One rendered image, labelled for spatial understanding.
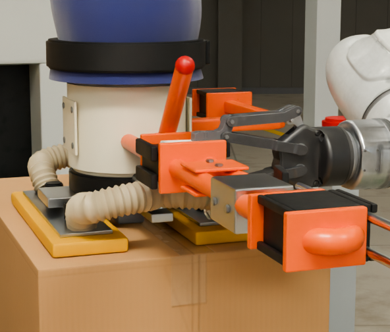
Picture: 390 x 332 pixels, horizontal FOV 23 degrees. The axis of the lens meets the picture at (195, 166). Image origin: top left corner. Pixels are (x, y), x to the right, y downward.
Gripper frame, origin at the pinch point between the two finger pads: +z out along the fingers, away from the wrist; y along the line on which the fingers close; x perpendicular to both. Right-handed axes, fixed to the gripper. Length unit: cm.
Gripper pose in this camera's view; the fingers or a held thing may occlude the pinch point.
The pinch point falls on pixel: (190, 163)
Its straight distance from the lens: 113.9
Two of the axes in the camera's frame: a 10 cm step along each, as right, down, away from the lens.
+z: -9.4, 0.5, -3.4
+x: -3.4, -1.7, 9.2
